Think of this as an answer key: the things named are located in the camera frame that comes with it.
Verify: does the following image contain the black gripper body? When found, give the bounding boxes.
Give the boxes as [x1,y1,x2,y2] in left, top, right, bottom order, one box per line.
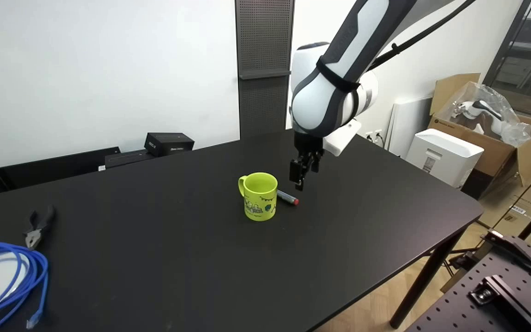
[291,130,326,163]

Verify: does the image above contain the grey marker with red cap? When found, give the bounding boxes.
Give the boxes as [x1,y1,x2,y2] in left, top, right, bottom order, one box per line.
[274,189,302,209]

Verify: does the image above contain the yellow mug with print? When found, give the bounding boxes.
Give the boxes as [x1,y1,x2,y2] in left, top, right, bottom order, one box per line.
[235,170,280,224]

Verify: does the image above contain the white flat panel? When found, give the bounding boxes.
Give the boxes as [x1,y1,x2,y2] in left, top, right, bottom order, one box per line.
[385,95,434,159]

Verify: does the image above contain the white printer box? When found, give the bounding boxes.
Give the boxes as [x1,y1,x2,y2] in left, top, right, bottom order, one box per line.
[403,128,486,191]

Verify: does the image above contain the small black box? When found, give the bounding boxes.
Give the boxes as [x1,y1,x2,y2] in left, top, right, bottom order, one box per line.
[143,132,195,158]

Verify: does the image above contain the black table leg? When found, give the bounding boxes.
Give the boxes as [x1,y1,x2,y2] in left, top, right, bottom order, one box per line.
[388,230,464,331]

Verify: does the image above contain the clear plastic wrap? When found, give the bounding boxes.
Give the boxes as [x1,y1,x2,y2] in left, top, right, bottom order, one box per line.
[447,82,531,148]

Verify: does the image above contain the brown cardboard box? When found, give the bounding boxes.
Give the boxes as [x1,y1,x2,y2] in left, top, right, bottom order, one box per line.
[427,73,531,187]

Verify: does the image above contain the black perforated breadboard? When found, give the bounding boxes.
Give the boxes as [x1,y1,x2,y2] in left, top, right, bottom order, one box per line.
[403,237,531,332]

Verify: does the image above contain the long black flat panel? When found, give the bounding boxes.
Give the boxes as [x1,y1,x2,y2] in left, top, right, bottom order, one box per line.
[0,147,123,200]

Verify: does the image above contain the black pliers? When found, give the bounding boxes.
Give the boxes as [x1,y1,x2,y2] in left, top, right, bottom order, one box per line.
[23,206,58,252]

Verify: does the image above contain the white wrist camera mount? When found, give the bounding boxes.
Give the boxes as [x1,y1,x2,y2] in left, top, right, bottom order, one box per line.
[320,119,363,158]

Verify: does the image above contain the white wall outlet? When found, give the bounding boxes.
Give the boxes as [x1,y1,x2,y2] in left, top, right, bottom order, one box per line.
[363,128,385,147]

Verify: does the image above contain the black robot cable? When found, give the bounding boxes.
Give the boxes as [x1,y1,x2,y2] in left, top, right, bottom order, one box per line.
[368,0,477,71]

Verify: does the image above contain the black angled bracket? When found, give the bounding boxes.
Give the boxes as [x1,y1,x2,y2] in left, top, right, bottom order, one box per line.
[484,230,531,277]

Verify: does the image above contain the black rail bracket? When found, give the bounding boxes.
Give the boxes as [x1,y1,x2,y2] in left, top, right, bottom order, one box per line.
[466,274,528,320]

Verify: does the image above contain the blue coiled cable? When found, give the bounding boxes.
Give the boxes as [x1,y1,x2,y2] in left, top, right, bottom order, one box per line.
[0,241,51,332]

